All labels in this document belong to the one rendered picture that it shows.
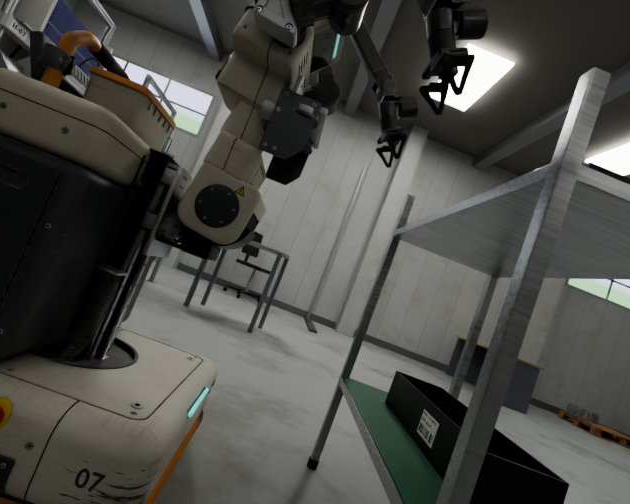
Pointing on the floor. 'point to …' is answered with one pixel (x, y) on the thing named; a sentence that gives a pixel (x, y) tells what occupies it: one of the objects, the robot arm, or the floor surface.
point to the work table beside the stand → (263, 290)
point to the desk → (523, 387)
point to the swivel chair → (250, 266)
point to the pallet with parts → (599, 427)
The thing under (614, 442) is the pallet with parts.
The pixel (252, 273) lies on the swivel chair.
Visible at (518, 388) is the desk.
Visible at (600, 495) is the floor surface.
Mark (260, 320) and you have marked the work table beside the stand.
